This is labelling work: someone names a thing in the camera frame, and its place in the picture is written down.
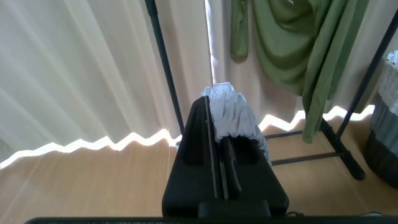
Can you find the beige curtain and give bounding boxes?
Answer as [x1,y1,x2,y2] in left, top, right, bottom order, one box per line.
[0,0,398,170]

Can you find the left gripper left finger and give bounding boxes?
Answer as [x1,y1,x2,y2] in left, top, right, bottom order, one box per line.
[161,95,219,218]

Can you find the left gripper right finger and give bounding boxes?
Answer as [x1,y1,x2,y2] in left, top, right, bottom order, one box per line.
[220,136,290,217]

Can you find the white laundry basket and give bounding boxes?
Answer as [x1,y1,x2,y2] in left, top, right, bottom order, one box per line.
[364,50,398,189]

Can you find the pale grey shorts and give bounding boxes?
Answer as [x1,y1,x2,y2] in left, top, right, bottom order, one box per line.
[200,82,272,166]

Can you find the green long-sleeved shirt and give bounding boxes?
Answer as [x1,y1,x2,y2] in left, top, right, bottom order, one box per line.
[229,0,371,144]

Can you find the black clothes rack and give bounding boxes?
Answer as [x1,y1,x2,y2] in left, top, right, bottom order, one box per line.
[144,0,398,181]

